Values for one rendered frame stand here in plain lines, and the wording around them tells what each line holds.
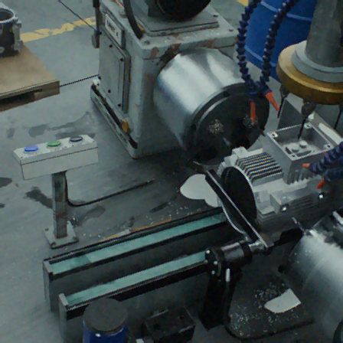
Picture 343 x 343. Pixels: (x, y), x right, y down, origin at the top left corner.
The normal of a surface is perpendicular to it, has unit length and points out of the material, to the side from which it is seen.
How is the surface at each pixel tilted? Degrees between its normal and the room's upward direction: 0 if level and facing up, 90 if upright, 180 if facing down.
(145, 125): 90
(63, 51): 0
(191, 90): 43
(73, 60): 0
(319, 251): 50
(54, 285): 90
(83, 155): 69
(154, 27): 0
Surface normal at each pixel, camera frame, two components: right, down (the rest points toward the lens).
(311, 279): -0.79, 0.01
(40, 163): 0.51, 0.32
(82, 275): 0.49, 0.63
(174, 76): -0.54, -0.33
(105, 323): 0.14, -0.74
